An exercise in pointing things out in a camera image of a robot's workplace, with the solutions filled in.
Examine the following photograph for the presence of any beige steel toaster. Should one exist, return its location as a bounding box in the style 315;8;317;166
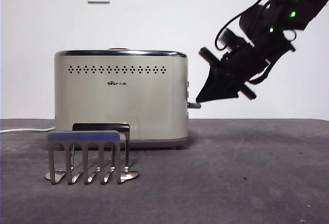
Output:
53;50;190;151

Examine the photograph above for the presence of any steel toast rack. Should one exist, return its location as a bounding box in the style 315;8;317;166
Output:
44;122;141;185

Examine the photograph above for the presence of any white power cable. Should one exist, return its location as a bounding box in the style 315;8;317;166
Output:
0;126;56;134

